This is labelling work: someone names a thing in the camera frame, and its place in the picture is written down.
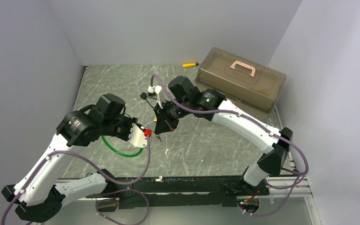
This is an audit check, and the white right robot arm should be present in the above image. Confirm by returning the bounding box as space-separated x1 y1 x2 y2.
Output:
147 75 293 195

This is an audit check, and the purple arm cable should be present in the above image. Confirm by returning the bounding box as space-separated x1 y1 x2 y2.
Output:
0 135 152 225
150 74 310 218

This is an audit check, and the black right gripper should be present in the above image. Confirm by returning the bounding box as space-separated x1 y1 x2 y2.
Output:
153 99 191 135

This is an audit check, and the translucent brown toolbox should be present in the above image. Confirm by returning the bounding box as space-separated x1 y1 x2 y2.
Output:
195 47 286 120

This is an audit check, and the green cable lock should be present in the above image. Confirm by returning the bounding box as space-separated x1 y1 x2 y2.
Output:
101 135 145 158

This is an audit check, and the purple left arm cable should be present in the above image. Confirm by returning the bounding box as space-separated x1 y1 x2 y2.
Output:
0 135 152 225

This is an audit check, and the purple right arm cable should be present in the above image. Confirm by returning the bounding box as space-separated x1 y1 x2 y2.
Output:
150 74 310 218

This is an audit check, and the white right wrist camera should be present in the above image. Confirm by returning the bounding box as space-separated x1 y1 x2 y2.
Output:
147 85 166 109

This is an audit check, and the yellow screwdriver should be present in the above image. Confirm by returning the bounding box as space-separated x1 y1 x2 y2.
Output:
182 63 199 68

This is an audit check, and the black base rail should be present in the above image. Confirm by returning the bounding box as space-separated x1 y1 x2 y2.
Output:
84 175 270 209

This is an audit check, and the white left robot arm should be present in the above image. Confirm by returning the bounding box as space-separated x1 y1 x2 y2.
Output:
2 93 149 223

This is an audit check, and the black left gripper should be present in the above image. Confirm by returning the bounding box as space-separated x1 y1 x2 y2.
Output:
102 114 142 143

